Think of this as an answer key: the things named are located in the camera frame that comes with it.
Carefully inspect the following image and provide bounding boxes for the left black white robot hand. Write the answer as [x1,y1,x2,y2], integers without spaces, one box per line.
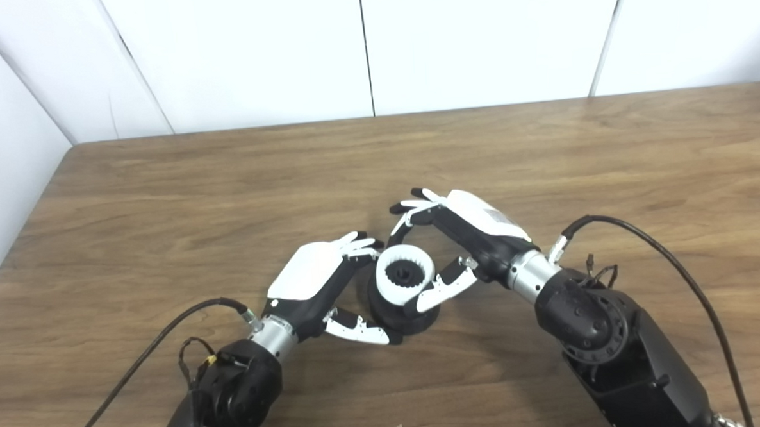
[257,229,404,351]

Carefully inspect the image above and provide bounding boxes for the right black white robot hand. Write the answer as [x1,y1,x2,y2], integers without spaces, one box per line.
[385,182,545,315]

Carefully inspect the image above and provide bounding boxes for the white plastic ring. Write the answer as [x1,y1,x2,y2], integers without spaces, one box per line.
[374,242,437,307]

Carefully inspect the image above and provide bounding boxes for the round black plastic part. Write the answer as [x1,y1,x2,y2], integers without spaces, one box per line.
[356,259,443,338]

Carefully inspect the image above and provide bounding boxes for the right wrist thin wires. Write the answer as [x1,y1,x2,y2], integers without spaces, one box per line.
[581,253,620,290]

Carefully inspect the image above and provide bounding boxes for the wrist thin wires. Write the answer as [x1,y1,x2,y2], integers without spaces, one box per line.
[177,335,234,387]
[581,253,620,290]

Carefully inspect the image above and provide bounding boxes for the left wrist thin wires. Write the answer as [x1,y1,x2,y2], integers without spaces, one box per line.
[177,335,234,387]

